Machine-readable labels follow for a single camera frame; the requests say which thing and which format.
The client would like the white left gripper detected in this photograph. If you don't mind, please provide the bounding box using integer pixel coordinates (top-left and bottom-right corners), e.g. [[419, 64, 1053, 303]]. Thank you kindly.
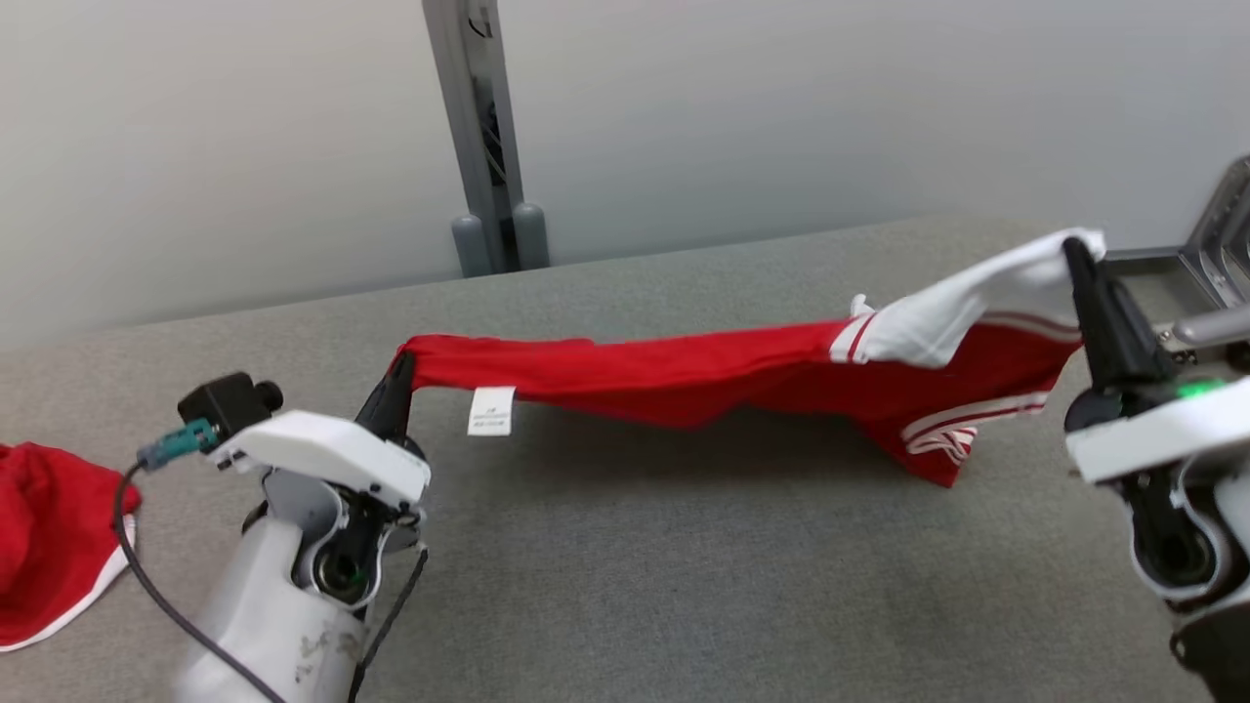
[[208, 351, 432, 511]]

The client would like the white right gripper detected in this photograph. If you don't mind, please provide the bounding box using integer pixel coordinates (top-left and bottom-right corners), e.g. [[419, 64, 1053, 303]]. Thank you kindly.
[[1062, 236, 1250, 486]]

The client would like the red white jersey shirt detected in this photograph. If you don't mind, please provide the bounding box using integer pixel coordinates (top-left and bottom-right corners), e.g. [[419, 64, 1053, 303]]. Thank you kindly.
[[391, 229, 1109, 489]]

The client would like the red shorts white trim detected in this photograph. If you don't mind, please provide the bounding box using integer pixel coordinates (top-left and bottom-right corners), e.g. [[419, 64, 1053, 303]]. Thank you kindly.
[[0, 441, 144, 653]]

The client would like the grey metal stand frame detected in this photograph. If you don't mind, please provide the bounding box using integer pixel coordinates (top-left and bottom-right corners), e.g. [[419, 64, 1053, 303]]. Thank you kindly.
[[1102, 154, 1250, 351]]

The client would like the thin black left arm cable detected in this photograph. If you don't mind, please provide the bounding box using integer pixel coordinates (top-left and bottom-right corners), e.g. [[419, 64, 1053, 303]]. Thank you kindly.
[[347, 547, 431, 703]]

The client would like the teal left camera connector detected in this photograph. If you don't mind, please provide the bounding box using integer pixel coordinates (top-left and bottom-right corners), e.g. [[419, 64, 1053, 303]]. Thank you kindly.
[[137, 418, 222, 472]]

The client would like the grey metal partition post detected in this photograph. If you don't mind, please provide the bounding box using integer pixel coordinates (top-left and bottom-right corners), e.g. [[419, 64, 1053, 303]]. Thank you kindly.
[[422, 0, 551, 280]]

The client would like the black left camera cable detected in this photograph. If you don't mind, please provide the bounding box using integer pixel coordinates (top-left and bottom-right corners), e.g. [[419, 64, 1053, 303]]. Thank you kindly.
[[111, 459, 286, 703]]

